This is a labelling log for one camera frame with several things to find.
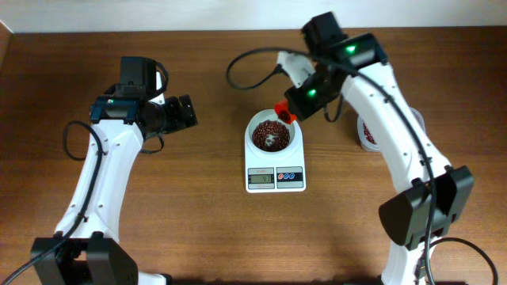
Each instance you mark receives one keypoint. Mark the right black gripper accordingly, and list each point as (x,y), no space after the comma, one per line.
(298,106)

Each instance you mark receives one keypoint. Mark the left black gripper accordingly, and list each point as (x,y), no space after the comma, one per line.
(186,112)

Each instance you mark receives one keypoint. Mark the orange plastic measuring scoop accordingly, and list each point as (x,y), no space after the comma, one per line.
(282,111)

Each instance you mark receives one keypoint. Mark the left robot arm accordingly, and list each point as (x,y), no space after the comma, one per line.
(85,247)

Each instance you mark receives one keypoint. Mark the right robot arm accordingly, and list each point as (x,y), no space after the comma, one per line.
(431,194)

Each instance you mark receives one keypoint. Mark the red beans in bowl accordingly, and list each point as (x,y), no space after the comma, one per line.
(271,136)

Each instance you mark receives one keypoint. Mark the white round bowl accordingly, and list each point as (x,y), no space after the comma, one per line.
(268,114)

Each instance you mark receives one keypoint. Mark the white digital kitchen scale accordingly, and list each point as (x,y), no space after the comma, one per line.
(281,171)

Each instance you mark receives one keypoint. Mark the clear plastic food container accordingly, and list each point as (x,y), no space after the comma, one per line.
(367,141)

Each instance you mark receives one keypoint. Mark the red adzuki beans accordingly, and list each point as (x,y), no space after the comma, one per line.
(367,134)

